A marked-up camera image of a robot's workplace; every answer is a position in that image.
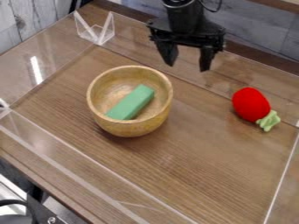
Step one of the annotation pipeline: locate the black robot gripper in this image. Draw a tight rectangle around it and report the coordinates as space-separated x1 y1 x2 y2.
146 18 226 72

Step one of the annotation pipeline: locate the red plush strawberry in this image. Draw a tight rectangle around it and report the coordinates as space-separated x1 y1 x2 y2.
232 87 281 132

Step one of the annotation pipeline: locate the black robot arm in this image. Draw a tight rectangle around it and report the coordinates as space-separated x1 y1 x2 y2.
146 0 226 72

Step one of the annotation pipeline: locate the wooden bowl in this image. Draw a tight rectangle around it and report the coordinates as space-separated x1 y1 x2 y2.
87 65 174 137

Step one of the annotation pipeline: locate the green rectangular block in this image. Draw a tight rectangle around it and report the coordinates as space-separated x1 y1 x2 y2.
106 84 155 120

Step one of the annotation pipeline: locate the black equipment lower left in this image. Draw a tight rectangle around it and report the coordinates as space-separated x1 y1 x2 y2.
0 196 70 224

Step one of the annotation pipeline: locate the black cable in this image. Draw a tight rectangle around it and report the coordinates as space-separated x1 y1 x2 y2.
201 0 225 14

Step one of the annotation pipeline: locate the clear acrylic corner bracket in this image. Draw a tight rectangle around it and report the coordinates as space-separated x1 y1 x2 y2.
74 11 115 46

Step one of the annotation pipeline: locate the clear acrylic tray wall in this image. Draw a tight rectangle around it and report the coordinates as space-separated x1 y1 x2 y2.
0 16 299 224

